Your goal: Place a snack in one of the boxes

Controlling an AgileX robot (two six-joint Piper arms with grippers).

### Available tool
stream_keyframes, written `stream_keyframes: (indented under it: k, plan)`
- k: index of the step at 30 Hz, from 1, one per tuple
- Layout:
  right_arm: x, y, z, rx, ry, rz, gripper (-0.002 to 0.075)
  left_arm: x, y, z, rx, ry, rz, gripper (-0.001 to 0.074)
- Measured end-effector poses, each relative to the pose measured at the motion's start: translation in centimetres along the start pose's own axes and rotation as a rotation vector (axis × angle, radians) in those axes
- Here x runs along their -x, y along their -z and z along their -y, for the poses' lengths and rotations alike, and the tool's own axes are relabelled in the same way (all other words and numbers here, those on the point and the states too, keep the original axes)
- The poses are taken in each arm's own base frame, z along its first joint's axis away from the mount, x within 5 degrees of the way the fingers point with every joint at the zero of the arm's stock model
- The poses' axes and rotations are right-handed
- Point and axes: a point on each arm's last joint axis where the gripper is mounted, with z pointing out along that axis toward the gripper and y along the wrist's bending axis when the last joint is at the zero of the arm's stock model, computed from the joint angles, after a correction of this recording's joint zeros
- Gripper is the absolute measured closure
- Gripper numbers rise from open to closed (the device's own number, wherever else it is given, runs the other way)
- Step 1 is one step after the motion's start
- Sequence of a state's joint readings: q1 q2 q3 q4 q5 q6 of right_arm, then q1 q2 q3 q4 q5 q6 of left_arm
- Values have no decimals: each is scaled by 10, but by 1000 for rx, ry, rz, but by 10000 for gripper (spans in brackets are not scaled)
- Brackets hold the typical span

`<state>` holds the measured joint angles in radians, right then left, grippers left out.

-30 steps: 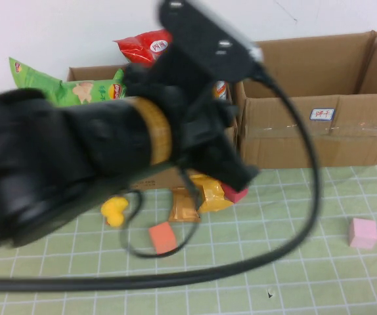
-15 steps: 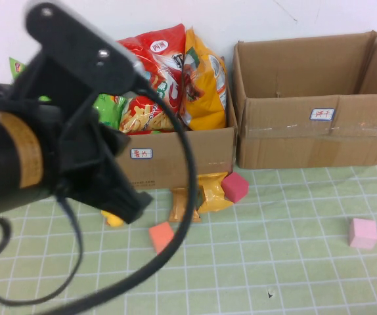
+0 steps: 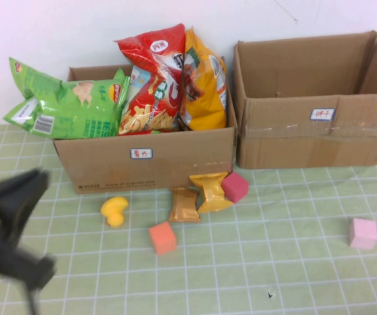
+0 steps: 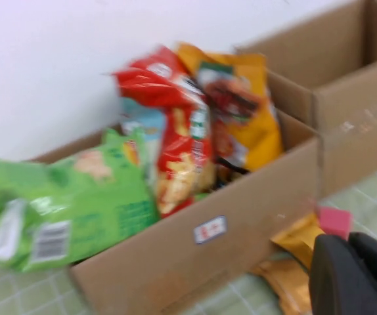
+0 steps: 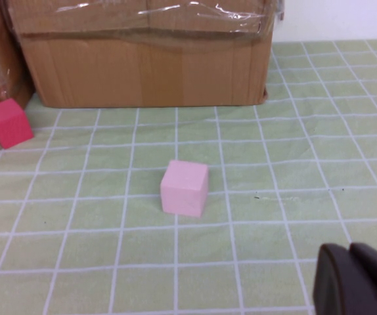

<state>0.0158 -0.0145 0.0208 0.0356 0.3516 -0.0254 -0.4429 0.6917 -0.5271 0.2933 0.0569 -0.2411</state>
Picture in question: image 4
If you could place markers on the light blue snack bag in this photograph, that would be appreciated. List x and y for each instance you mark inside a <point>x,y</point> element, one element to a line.
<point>142,121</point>

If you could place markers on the green chip bag with barcode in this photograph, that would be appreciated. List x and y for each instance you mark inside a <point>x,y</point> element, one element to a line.
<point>109,203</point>

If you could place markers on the yellow snack packet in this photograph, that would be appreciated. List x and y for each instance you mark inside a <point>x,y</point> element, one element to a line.
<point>297,236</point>

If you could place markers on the red fries snack bag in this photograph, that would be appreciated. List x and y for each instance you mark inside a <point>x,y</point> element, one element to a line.
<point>175,138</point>

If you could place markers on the orange foil snack packet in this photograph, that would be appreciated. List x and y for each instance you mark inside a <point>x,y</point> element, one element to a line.
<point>283,282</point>

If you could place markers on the white label red writing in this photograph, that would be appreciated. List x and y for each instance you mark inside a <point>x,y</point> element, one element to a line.
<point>209,229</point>

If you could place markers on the dark brown snack bag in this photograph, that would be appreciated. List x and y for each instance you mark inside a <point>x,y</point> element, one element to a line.
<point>231,172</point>

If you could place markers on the cardboard box with printed text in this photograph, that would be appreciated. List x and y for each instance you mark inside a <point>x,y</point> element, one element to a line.
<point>241,210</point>

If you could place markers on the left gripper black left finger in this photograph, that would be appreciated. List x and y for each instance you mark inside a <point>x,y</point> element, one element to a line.
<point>339,282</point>

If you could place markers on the crumpled green chip bag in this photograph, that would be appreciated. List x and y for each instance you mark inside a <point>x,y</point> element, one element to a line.
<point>4,177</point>

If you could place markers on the yellow chip bag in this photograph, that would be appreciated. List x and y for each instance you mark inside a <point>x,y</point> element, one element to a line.
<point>257,138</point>

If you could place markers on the red foam cube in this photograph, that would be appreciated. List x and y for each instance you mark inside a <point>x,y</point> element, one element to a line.
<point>334,223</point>

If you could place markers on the plain cardboard box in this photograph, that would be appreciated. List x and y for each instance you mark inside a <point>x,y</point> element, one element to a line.
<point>349,141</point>

